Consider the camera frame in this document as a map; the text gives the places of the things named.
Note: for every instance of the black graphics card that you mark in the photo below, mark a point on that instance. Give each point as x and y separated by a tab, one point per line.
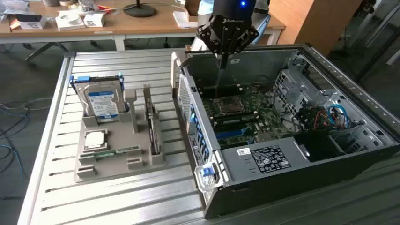
152	131

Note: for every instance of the orange tool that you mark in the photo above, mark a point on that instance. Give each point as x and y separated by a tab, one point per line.
105	9

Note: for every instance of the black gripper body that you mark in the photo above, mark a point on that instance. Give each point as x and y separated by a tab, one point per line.
231	30

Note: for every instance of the clear plastic bag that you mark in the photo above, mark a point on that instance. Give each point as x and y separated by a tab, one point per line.
12	7

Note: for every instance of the brown cardboard box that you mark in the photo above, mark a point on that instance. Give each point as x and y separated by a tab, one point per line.
192	7

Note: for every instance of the black lamp base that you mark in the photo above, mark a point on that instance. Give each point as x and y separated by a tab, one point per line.
139	10

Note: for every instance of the black open PC case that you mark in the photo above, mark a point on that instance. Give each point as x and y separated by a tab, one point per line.
281	187

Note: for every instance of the hard disk with blue carrier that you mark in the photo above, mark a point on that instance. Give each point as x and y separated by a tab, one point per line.
100	98

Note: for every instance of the white case sticker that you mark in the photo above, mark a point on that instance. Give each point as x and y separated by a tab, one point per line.
235	61

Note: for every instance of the blue expansion slot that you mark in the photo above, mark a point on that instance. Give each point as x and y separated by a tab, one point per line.
232	134

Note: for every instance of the small white labelled box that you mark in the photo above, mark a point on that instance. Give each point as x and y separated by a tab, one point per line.
93	20

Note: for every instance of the grey chipset heatsink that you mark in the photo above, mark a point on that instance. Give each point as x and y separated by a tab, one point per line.
265	137

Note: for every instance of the grey parts rack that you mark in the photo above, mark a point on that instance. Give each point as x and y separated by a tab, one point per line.
119	145

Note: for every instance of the green motherboard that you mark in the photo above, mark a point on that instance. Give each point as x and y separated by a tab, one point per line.
265	112

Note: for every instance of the green RAM stick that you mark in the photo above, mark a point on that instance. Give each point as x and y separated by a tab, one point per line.
103	153

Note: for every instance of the wooden cabinet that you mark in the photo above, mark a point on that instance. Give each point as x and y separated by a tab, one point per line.
312	23

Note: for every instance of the white booklet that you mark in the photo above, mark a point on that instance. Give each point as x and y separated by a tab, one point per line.
184	20

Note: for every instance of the silver CPU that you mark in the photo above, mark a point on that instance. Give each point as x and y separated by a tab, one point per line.
95	140

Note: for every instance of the wooden desk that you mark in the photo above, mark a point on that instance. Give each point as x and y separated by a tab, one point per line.
140	25

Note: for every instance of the white box with black lid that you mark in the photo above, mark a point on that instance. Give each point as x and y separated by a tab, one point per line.
31	23

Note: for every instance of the white box with round insert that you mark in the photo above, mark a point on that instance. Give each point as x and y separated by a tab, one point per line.
69	22

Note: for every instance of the grey cup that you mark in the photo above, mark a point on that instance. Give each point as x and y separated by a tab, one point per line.
51	2

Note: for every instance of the grey power supply unit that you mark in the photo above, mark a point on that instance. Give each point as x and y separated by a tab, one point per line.
237	164

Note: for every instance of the beige tape roll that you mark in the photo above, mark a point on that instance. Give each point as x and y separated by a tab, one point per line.
65	2

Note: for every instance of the blue case latch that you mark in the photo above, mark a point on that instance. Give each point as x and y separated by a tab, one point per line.
208	170

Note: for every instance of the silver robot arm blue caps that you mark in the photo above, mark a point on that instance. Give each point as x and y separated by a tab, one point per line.
264	28

